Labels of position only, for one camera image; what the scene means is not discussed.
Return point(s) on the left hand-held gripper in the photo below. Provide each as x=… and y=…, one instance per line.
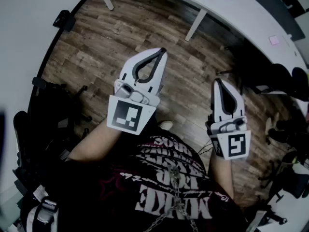
x=125, y=115

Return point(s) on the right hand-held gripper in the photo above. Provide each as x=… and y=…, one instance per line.
x=237, y=145

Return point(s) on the person's right forearm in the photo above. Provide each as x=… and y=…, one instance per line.
x=220, y=175

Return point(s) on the person's left forearm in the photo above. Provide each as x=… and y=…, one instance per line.
x=96, y=141

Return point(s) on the black trousers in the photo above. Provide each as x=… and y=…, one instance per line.
x=149, y=127

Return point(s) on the white shoe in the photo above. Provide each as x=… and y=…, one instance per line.
x=166, y=124

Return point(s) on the pink sticky note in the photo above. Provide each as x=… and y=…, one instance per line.
x=274, y=40

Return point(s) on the black box device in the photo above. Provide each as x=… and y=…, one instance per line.
x=64, y=20

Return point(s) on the black office chair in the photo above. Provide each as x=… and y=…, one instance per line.
x=293, y=187
x=48, y=110

